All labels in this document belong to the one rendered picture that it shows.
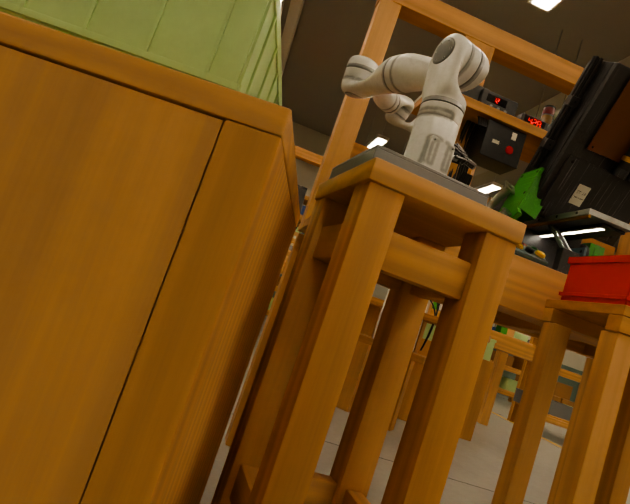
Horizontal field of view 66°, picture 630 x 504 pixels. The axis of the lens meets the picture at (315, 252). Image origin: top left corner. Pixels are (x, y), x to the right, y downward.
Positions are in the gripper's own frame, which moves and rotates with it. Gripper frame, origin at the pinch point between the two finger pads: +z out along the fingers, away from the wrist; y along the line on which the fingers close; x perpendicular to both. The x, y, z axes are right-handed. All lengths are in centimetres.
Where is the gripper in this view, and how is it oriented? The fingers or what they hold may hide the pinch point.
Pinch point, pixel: (470, 164)
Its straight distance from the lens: 181.6
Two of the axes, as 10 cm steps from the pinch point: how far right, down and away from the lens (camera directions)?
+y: 2.8, -5.5, 7.9
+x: -5.1, 6.2, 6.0
